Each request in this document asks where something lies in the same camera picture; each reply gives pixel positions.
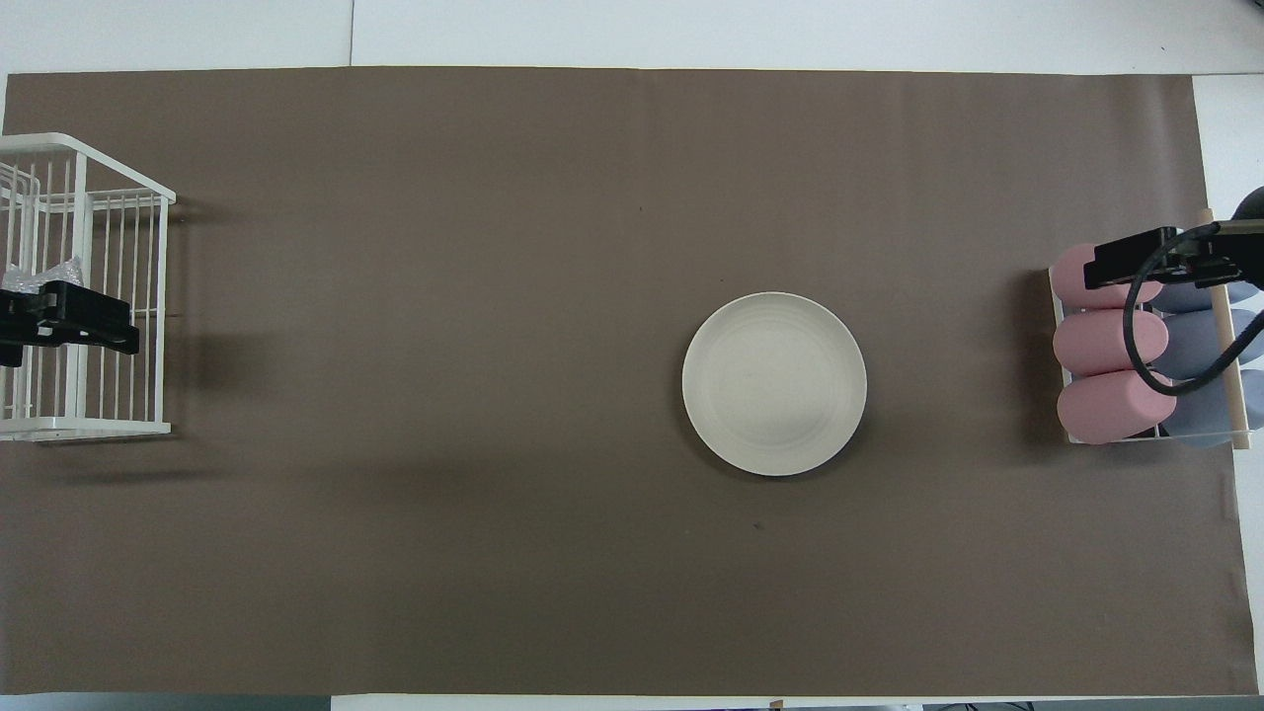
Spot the pink plastic cup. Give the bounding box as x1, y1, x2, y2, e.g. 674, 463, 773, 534
1050, 243, 1161, 309
1053, 308, 1171, 376
1057, 370, 1178, 445

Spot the cup holder with wooden bar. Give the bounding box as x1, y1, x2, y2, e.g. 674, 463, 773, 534
1047, 207, 1264, 453

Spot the silver mesh sponge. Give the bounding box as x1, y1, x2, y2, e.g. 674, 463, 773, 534
0, 257, 85, 297

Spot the cream round plate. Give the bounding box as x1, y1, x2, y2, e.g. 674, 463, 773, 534
681, 291, 868, 478

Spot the brown table mat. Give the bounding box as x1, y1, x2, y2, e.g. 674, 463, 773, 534
0, 65, 1247, 697

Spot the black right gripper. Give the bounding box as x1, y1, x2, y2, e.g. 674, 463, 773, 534
1084, 186, 1264, 290

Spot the white wire dish rack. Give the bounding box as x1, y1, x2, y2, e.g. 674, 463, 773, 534
0, 132, 177, 442

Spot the blue plastic cup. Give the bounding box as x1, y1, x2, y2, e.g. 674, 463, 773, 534
1150, 281, 1264, 315
1160, 373, 1264, 448
1150, 309, 1264, 381

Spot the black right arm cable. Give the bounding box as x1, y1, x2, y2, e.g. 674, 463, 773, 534
1124, 222, 1264, 398

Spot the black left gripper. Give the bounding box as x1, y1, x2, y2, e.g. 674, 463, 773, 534
0, 281, 139, 366

